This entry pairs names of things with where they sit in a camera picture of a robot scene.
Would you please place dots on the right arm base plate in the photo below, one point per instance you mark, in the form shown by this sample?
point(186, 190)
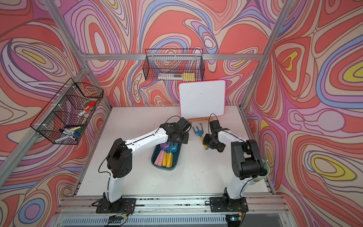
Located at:
point(221, 204)

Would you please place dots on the red marker pen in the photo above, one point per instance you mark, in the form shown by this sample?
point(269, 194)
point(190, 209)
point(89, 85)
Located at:
point(89, 107)

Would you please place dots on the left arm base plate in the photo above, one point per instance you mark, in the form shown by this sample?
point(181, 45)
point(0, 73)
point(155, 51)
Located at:
point(125, 205)

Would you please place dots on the black wire basket left wall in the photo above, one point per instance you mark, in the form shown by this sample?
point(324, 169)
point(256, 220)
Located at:
point(71, 99)

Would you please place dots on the blue marker pen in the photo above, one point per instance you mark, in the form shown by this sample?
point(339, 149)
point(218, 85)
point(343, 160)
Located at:
point(70, 133)

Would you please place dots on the black wire basket back wall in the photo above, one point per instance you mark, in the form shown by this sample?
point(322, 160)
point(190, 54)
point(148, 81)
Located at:
point(170, 63)

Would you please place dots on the dark teal storage box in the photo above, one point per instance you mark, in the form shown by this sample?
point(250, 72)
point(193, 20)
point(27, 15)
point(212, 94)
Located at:
point(175, 157)

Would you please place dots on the pink framed whiteboard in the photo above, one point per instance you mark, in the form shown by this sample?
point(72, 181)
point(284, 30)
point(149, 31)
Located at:
point(200, 99)

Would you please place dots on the purple rake pink handle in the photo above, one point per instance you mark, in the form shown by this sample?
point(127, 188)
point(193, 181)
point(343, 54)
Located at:
point(160, 158)

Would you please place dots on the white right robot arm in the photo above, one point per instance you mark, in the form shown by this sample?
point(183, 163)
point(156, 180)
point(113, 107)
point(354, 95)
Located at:
point(247, 164)

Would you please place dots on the blue rake yellow handle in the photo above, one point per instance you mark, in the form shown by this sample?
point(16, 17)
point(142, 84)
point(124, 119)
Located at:
point(198, 130)

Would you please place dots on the teal rake yellow handle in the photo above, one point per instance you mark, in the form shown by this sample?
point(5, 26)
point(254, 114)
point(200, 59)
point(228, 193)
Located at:
point(165, 162)
point(170, 151)

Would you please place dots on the green circuit board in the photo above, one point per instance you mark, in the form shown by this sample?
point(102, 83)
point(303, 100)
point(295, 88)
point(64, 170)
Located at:
point(117, 219)

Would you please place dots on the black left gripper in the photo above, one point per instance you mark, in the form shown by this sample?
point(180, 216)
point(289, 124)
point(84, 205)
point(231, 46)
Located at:
point(186, 135)

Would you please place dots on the yellow eraser in basket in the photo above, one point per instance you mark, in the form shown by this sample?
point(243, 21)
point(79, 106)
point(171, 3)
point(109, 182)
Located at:
point(188, 77)

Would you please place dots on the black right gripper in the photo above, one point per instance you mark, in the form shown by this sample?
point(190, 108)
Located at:
point(206, 142)

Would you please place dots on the black wire basket wall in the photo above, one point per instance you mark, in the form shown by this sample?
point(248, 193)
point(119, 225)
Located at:
point(71, 99)
point(170, 63)

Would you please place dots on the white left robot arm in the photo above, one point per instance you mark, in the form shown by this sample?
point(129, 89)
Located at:
point(121, 154)

